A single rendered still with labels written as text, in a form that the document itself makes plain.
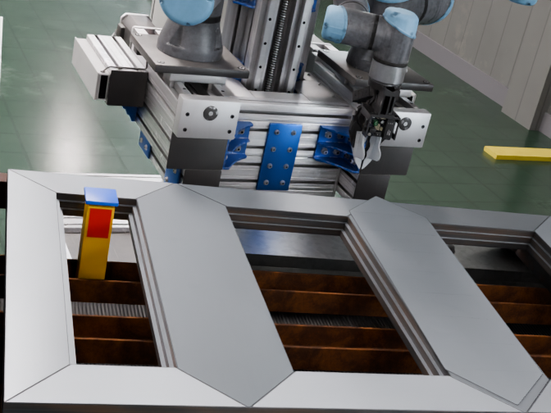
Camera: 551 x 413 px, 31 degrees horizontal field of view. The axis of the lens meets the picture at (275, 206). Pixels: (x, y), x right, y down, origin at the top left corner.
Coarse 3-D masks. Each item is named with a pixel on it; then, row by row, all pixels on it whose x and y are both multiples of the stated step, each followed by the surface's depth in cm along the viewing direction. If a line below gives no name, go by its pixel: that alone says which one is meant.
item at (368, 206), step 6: (360, 204) 212; (366, 204) 212; (372, 204) 213; (378, 204) 214; (384, 204) 214; (390, 204) 215; (354, 210) 208; (360, 210) 209; (366, 210) 210; (372, 210) 210; (378, 210) 211; (384, 210) 212; (390, 210) 212; (396, 210) 213; (402, 210) 214; (408, 210) 214; (414, 216) 212; (420, 216) 212
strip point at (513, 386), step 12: (456, 372) 158; (468, 372) 159; (480, 372) 160; (492, 372) 160; (504, 372) 161; (516, 372) 162; (528, 372) 163; (480, 384) 156; (492, 384) 157; (504, 384) 158; (516, 384) 158; (528, 384) 159; (504, 396) 155; (516, 396) 155
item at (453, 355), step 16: (448, 352) 163; (464, 352) 164; (480, 352) 165; (496, 352) 166; (512, 352) 167; (464, 368) 160; (480, 368) 161; (496, 368) 162; (512, 368) 163; (528, 368) 164
